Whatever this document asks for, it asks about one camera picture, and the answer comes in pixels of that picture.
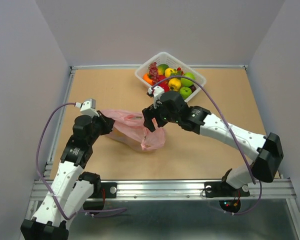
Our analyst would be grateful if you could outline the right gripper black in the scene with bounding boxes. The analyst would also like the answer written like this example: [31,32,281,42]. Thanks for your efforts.
[142,100,180,132]

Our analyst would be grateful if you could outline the pink plastic bag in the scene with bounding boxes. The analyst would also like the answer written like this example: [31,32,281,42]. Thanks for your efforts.
[101,109,166,152]

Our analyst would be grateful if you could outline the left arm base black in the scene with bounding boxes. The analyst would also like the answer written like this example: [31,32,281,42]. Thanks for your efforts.
[81,181,118,214]

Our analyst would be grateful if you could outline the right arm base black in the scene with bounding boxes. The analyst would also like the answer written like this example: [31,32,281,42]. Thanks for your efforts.
[201,168,250,214]

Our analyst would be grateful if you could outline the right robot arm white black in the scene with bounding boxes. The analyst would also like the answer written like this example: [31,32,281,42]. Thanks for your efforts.
[142,86,284,195]

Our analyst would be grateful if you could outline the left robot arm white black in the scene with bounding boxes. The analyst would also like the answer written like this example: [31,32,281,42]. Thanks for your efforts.
[20,110,115,240]

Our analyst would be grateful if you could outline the orange fruit inside bag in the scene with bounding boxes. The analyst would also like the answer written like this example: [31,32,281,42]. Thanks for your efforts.
[111,128,126,138]

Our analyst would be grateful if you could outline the red apple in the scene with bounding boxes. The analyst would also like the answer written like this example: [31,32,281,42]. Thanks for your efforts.
[158,82,170,93]

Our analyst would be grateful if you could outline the yellow bell pepper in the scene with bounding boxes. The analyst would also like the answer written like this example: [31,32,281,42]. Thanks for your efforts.
[168,77,182,92]

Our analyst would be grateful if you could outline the small green apple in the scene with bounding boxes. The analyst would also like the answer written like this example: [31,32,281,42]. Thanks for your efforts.
[179,86,192,100]

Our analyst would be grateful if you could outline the red strawberry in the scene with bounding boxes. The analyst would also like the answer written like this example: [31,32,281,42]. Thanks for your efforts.
[158,75,168,83]

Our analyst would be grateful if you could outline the orange tangerine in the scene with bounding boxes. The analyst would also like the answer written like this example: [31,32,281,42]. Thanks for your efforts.
[142,73,155,86]

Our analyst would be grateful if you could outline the purple grape bunch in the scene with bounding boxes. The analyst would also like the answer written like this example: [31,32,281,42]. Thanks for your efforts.
[148,62,159,85]

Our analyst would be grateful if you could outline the large green apple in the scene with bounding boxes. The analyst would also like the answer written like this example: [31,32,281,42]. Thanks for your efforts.
[180,72,196,87]

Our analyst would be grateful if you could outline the small dark plum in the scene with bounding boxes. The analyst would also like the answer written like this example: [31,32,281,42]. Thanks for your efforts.
[189,84,197,93]

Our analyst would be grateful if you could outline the green yellow mango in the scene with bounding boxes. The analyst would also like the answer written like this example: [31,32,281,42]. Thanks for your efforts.
[156,63,169,76]

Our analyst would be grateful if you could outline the red cherries with leaves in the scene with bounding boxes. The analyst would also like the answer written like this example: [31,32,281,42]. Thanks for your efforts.
[170,67,184,76]

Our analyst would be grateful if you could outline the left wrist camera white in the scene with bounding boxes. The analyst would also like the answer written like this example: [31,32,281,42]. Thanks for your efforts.
[74,98,100,118]

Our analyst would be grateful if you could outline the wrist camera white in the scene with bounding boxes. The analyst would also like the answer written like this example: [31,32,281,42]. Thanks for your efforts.
[74,98,100,118]
[147,85,165,109]

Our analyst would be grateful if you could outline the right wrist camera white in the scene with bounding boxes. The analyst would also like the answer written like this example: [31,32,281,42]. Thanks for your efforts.
[147,85,165,109]

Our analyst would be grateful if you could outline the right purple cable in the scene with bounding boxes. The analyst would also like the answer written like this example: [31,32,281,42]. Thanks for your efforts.
[149,74,263,216]

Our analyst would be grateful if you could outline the purple cable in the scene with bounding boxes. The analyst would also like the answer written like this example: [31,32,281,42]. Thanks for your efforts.
[149,74,263,216]
[35,101,128,221]

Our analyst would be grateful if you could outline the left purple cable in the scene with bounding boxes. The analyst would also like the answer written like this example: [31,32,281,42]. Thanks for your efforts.
[35,101,128,221]

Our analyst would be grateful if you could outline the aluminium front rail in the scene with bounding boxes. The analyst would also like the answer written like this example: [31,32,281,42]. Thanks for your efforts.
[29,178,297,201]

